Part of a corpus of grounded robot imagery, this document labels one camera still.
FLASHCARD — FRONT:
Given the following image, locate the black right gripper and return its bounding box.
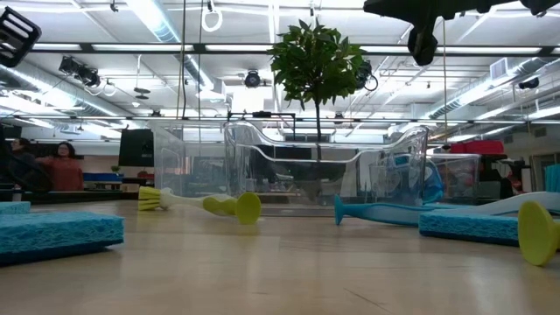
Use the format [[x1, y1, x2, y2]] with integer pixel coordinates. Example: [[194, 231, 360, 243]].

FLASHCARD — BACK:
[[362, 0, 504, 67]]

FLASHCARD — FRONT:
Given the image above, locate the blue rectangular sponge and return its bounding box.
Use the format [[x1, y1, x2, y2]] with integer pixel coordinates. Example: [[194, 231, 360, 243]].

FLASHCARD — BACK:
[[422, 201, 485, 211], [418, 209, 522, 248], [0, 200, 32, 216], [0, 211, 126, 267]]

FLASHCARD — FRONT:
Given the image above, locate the blue dish soap bottle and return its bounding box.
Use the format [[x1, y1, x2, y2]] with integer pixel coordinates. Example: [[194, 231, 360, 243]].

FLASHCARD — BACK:
[[421, 157, 445, 205]]

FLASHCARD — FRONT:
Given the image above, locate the blue dish brush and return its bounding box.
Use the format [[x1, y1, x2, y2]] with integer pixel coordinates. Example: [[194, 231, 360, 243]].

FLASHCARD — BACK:
[[332, 164, 560, 228]]

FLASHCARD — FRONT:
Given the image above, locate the yellow-green dish brush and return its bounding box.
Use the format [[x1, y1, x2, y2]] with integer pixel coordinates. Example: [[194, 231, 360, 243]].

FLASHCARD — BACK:
[[137, 185, 263, 226], [517, 200, 560, 267]]

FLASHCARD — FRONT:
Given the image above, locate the black spotlight cluster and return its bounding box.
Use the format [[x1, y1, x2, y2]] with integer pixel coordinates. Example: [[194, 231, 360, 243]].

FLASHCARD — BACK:
[[59, 55, 102, 88]]

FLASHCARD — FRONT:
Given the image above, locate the green plant in black pot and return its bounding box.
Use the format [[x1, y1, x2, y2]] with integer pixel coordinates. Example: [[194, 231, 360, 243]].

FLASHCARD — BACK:
[[267, 17, 368, 207]]

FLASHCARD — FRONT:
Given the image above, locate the person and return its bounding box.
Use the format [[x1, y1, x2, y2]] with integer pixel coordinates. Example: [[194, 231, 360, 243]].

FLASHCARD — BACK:
[[8, 136, 39, 193], [35, 141, 85, 193]]

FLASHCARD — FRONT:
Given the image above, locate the black partition panel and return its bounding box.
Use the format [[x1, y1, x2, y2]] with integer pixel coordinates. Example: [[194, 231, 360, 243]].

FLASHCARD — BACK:
[[0, 126, 66, 192]]

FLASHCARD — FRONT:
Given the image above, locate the long black horizontal beam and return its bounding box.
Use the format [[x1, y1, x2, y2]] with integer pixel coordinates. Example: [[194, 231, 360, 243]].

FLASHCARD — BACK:
[[30, 41, 560, 56]]

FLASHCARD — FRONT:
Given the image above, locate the round black lamp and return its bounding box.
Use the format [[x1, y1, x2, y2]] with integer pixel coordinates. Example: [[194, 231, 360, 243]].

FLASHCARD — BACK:
[[243, 69, 263, 89]]

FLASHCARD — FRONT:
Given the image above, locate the black speaker box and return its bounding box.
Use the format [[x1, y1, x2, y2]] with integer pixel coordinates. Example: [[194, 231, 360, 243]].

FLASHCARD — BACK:
[[118, 128, 155, 168]]

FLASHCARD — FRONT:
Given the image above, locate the red box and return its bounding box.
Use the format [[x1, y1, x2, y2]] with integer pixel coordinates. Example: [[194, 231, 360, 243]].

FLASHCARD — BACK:
[[449, 139, 505, 155]]

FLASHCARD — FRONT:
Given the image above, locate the blue bench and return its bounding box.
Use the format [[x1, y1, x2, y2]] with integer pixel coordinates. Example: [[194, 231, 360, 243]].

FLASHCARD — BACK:
[[81, 171, 124, 184]]

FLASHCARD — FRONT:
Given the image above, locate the narrow clear plastic bin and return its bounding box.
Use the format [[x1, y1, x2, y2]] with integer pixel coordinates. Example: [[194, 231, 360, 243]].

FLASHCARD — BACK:
[[423, 152, 481, 206]]

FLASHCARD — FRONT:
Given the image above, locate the tall clear plastic bin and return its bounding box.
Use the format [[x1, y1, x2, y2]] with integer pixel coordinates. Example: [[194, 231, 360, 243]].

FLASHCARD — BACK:
[[150, 120, 231, 207]]

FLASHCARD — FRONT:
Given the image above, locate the clear bin with curved rim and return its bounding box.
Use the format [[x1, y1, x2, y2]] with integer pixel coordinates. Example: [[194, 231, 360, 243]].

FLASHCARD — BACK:
[[223, 121, 430, 218]]

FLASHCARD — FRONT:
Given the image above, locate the silver ventilation duct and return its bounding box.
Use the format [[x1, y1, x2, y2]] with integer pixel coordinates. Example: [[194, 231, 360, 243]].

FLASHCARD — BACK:
[[428, 56, 560, 120], [126, 0, 228, 102], [0, 63, 132, 117]]

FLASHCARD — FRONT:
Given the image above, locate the black hanging cable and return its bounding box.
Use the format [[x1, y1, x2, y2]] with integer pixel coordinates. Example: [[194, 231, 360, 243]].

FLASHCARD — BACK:
[[180, 0, 188, 120]]

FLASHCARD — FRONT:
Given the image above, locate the black aluminium table frame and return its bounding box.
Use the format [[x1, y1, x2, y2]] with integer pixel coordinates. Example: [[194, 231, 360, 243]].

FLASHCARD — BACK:
[[0, 187, 154, 206]]

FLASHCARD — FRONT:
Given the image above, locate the white hanging ring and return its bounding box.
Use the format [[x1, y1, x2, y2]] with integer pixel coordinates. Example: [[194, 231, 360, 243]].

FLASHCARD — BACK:
[[200, 7, 224, 33]]

